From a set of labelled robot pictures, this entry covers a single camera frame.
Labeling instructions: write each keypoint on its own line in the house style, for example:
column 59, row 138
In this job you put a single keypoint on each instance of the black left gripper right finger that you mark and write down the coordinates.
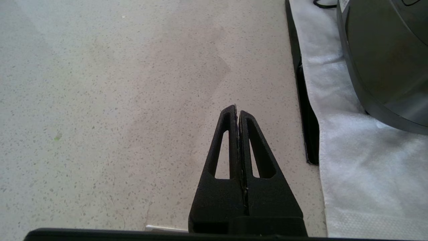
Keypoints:
column 271, row 201

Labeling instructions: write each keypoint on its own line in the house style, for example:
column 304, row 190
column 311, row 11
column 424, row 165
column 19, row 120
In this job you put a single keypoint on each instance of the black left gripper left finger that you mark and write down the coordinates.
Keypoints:
column 214, row 201

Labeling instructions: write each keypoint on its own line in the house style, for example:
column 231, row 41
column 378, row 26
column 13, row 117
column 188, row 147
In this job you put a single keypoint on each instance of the dark grey rice cooker lid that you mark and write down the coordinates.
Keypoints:
column 416, row 10

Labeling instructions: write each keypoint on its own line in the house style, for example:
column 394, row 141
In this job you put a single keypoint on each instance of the dark grey rice cooker body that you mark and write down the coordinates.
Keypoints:
column 384, row 60

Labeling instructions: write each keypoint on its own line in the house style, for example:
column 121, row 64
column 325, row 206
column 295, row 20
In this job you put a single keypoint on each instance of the white cloth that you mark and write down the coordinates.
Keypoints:
column 367, row 174

